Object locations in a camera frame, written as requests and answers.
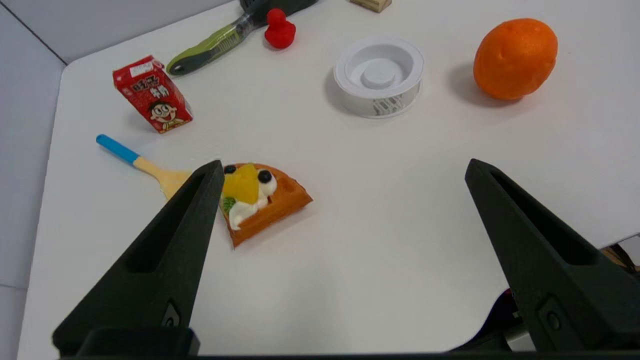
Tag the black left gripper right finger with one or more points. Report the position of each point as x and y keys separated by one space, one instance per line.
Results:
x=560 y=295

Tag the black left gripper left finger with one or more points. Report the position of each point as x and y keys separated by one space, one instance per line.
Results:
x=165 y=285

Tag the toy waffle slice with fruit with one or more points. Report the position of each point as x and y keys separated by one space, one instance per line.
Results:
x=280 y=205

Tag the red milk carton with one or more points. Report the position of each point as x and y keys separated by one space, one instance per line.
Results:
x=155 y=97

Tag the orange fruit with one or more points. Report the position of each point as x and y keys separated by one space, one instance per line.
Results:
x=515 y=60

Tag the red toy duck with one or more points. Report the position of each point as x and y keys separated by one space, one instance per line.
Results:
x=280 y=32

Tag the white round plastic container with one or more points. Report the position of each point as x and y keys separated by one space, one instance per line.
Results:
x=378 y=75

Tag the small wooden block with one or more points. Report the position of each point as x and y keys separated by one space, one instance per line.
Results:
x=370 y=4

